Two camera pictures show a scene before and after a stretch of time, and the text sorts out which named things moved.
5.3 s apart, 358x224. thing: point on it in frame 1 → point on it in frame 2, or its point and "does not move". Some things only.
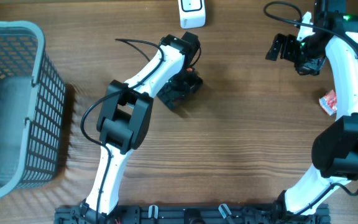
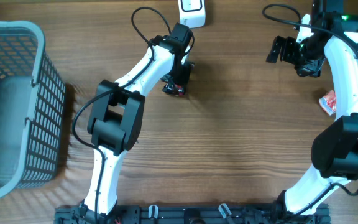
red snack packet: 328,102 does not move
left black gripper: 195,82 → 184,78
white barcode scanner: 192,14 does not move
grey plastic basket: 22,109 does not move
